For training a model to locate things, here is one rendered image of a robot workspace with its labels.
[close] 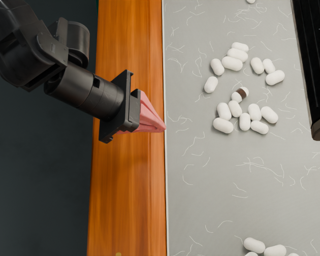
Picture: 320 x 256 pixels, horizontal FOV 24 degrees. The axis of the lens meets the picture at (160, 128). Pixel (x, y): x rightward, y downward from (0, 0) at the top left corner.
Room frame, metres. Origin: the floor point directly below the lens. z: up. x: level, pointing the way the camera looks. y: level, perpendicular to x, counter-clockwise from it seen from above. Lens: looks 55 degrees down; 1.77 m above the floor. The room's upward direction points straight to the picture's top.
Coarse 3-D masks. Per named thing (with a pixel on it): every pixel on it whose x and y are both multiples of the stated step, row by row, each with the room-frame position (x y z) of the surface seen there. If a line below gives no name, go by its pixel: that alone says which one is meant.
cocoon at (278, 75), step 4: (276, 72) 0.83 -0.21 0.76; (280, 72) 0.83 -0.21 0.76; (268, 76) 0.82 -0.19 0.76; (272, 76) 0.82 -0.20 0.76; (276, 76) 0.82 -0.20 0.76; (280, 76) 0.82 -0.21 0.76; (284, 76) 0.83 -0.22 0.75; (268, 80) 0.81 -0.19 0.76; (272, 80) 0.81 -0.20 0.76; (276, 80) 0.81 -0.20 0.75; (280, 80) 0.82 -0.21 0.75; (272, 84) 0.81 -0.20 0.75
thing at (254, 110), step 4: (252, 104) 0.76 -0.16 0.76; (256, 104) 0.76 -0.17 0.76; (248, 108) 0.75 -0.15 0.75; (252, 108) 0.75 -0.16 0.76; (256, 108) 0.75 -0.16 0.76; (252, 112) 0.74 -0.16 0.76; (256, 112) 0.74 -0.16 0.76; (260, 112) 0.74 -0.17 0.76; (252, 116) 0.73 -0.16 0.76; (256, 116) 0.73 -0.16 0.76; (260, 116) 0.73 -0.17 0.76; (252, 120) 0.73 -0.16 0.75
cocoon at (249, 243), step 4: (244, 240) 0.50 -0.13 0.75; (248, 240) 0.50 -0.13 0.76; (252, 240) 0.50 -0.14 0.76; (256, 240) 0.50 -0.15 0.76; (244, 244) 0.50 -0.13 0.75; (248, 244) 0.49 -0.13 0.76; (252, 244) 0.49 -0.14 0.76; (256, 244) 0.49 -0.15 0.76; (260, 244) 0.49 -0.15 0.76; (264, 244) 0.50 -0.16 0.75; (248, 248) 0.49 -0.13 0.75; (252, 248) 0.49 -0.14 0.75; (256, 248) 0.49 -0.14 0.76; (260, 248) 0.49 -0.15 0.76; (264, 248) 0.49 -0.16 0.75; (256, 252) 0.49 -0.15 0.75; (260, 252) 0.48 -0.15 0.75
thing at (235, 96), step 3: (240, 87) 0.80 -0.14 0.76; (243, 87) 0.79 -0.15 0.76; (246, 90) 0.79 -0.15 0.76; (234, 93) 0.78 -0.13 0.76; (237, 93) 0.78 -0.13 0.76; (246, 93) 0.78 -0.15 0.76; (231, 96) 0.78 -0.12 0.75; (234, 96) 0.78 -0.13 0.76; (237, 96) 0.78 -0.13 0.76; (240, 96) 0.78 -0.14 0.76; (234, 99) 0.77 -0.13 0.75; (237, 99) 0.77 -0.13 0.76; (240, 99) 0.77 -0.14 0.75
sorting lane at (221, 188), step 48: (192, 0) 1.02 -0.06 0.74; (240, 0) 1.02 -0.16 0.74; (288, 0) 1.02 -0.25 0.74; (192, 48) 0.90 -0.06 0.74; (288, 48) 0.90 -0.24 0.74; (192, 96) 0.79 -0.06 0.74; (288, 96) 0.79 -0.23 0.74; (192, 144) 0.69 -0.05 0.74; (240, 144) 0.69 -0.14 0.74; (288, 144) 0.69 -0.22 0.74; (192, 192) 0.60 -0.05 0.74; (240, 192) 0.60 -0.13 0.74; (288, 192) 0.60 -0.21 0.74; (192, 240) 0.51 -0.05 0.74; (240, 240) 0.51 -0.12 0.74; (288, 240) 0.51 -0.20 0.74
